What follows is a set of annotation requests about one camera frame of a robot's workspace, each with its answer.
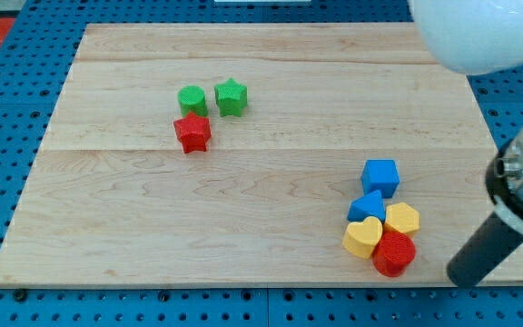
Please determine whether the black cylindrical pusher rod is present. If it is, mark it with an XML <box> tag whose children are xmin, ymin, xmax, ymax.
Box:
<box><xmin>446</xmin><ymin>213</ymin><xmax>523</xmax><ymax>288</ymax></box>

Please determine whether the red cylinder block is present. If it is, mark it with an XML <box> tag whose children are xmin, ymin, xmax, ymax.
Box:
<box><xmin>372</xmin><ymin>232</ymin><xmax>417</xmax><ymax>277</ymax></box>

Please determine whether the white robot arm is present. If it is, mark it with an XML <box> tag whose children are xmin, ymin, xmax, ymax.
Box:
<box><xmin>409</xmin><ymin>0</ymin><xmax>523</xmax><ymax>288</ymax></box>

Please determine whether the blue triangle block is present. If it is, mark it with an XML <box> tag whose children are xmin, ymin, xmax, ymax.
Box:
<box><xmin>347</xmin><ymin>190</ymin><xmax>386</xmax><ymax>223</ymax></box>

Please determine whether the yellow hexagon block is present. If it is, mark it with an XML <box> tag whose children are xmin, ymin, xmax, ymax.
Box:
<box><xmin>383</xmin><ymin>203</ymin><xmax>420</xmax><ymax>237</ymax></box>

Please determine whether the blue cube block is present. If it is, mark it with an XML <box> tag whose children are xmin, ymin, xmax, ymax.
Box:
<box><xmin>360</xmin><ymin>159</ymin><xmax>400</xmax><ymax>199</ymax></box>

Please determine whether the yellow heart block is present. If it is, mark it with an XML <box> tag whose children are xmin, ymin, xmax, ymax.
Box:
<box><xmin>342</xmin><ymin>216</ymin><xmax>383</xmax><ymax>259</ymax></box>

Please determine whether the green star block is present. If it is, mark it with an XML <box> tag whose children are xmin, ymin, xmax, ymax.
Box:
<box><xmin>214</xmin><ymin>78</ymin><xmax>248</xmax><ymax>117</ymax></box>

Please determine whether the red star block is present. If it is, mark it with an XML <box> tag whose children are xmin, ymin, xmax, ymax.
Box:
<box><xmin>173</xmin><ymin>112</ymin><xmax>212</xmax><ymax>154</ymax></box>

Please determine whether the wooden board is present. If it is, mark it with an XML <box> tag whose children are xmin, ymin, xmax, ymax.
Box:
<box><xmin>0</xmin><ymin>22</ymin><xmax>523</xmax><ymax>290</ymax></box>

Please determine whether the green cylinder block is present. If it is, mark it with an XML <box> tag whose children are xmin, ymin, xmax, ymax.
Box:
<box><xmin>177</xmin><ymin>85</ymin><xmax>208</xmax><ymax>117</ymax></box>

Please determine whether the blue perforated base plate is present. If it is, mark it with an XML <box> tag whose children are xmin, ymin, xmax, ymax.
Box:
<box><xmin>0</xmin><ymin>0</ymin><xmax>523</xmax><ymax>326</ymax></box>

